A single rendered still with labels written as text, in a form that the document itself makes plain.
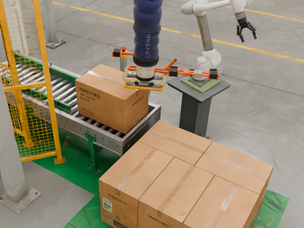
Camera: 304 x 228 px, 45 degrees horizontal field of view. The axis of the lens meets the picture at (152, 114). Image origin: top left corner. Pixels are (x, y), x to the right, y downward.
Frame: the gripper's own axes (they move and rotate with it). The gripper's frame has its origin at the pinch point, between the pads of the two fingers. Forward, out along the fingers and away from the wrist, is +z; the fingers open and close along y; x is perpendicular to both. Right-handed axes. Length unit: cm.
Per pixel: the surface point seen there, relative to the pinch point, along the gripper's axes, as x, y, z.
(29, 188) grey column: -190, -163, 50
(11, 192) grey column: -208, -151, 40
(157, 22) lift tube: -77, -20, -48
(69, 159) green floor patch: -135, -171, 51
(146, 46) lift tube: -85, -34, -33
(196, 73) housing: -54, -23, 6
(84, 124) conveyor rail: -126, -119, 14
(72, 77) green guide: -83, -181, -26
